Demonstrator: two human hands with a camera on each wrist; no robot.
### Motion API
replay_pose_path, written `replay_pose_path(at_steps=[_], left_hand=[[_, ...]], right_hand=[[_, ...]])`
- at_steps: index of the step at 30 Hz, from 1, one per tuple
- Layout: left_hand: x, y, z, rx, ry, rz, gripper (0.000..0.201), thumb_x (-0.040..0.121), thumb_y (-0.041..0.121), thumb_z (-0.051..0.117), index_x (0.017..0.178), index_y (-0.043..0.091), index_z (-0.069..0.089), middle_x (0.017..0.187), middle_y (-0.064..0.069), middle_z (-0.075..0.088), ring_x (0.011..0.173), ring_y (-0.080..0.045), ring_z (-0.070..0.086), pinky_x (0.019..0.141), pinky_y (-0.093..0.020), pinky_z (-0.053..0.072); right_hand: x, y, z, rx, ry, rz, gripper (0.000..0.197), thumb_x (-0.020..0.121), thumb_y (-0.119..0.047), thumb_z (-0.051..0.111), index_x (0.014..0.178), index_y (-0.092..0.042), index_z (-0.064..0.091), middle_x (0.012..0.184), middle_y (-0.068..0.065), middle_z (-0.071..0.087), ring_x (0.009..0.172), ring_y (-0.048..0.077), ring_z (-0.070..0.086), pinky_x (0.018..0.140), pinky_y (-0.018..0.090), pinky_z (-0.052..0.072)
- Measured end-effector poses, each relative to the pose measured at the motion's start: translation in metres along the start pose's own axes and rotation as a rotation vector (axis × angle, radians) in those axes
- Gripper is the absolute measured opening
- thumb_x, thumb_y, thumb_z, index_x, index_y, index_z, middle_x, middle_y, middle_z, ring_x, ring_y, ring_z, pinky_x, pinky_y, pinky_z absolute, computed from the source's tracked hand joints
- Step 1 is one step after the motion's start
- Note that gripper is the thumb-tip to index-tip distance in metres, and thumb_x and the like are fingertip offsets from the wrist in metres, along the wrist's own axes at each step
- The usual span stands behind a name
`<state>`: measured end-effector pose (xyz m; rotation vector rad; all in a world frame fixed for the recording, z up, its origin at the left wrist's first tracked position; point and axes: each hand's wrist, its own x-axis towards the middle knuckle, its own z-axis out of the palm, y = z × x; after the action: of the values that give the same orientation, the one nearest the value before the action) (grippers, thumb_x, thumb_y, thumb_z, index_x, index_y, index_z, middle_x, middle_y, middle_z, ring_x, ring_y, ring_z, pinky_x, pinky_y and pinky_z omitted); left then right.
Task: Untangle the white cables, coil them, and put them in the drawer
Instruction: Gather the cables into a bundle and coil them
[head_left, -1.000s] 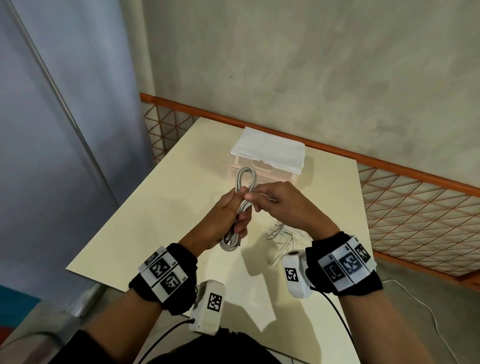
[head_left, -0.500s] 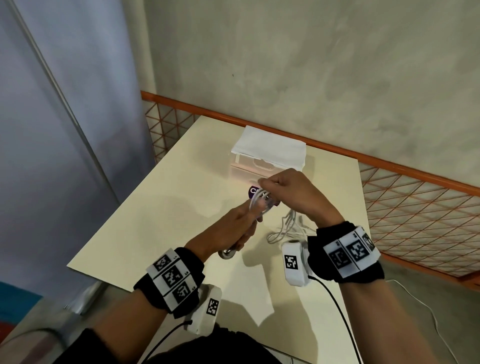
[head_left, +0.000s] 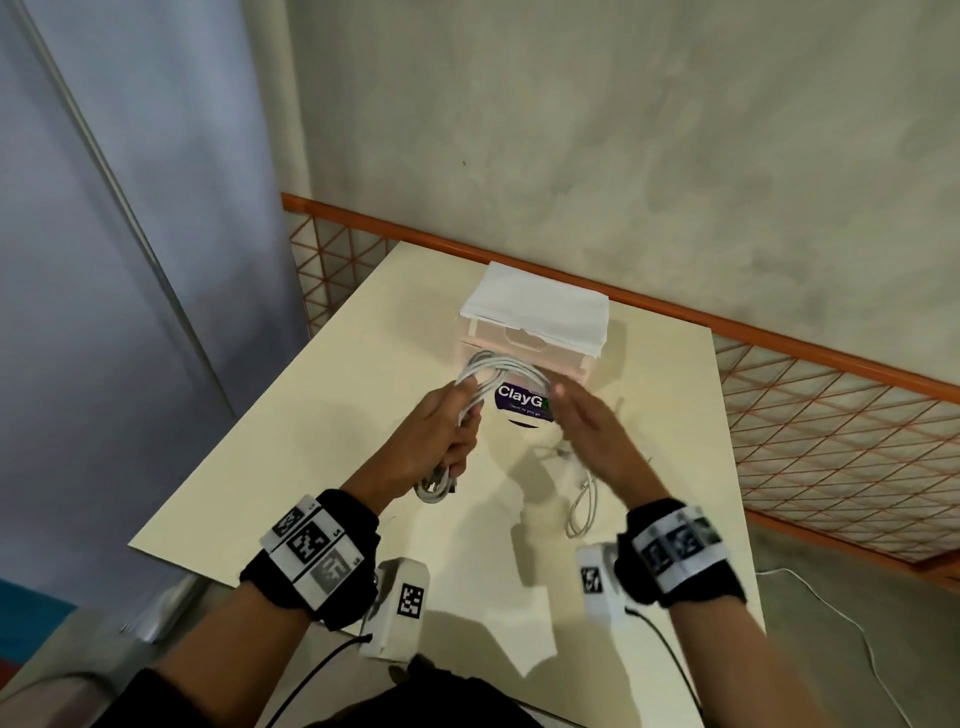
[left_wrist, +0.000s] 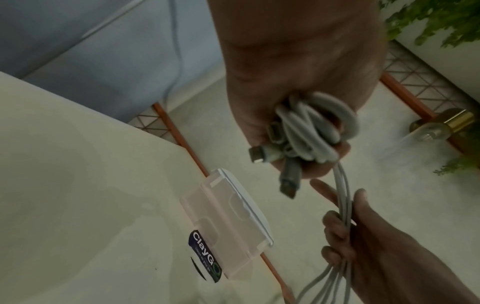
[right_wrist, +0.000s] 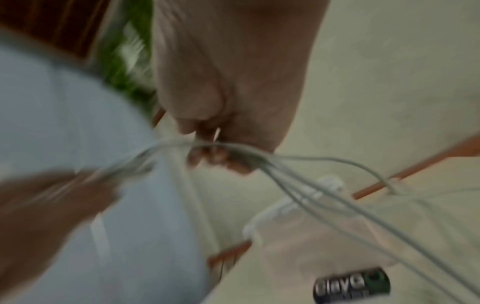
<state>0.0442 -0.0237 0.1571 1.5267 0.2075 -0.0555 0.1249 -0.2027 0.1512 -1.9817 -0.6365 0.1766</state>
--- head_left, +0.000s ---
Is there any person's left hand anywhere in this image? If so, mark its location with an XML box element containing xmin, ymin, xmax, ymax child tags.
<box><xmin>340</xmin><ymin>374</ymin><xmax>482</xmax><ymax>520</ymax></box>

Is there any person's right hand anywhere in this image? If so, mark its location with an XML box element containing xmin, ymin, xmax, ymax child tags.
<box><xmin>550</xmin><ymin>381</ymin><xmax>670</xmax><ymax>516</ymax></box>

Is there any person's left forearm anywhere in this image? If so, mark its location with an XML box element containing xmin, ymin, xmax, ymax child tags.
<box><xmin>157</xmin><ymin>592</ymin><xmax>331</xmax><ymax>728</ymax></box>

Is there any person's right forearm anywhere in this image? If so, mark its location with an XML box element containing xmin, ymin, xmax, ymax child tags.
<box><xmin>667</xmin><ymin>592</ymin><xmax>834</xmax><ymax>728</ymax></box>

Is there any person's black shirt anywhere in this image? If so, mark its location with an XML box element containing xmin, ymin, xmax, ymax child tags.
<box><xmin>93</xmin><ymin>652</ymin><xmax>545</xmax><ymax>728</ymax></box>

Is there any purple round sticker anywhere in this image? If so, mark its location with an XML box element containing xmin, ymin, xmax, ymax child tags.
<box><xmin>494</xmin><ymin>378</ymin><xmax>560</xmax><ymax>429</ymax></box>

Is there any white folded cloth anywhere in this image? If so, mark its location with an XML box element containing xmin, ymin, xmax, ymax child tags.
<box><xmin>461</xmin><ymin>260</ymin><xmax>610</xmax><ymax>360</ymax></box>

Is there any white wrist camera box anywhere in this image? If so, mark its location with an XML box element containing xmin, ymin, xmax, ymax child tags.
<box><xmin>575</xmin><ymin>541</ymin><xmax>639</xmax><ymax>628</ymax></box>
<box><xmin>358</xmin><ymin>558</ymin><xmax>431</xmax><ymax>665</ymax></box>

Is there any black camera cable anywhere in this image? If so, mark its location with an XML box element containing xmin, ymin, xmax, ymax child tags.
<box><xmin>626</xmin><ymin>605</ymin><xmax>703</xmax><ymax>728</ymax></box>
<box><xmin>266</xmin><ymin>633</ymin><xmax>374</xmax><ymax>728</ymax></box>

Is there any thin white floor cable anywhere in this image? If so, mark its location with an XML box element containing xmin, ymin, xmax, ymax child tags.
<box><xmin>753</xmin><ymin>566</ymin><xmax>913</xmax><ymax>728</ymax></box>

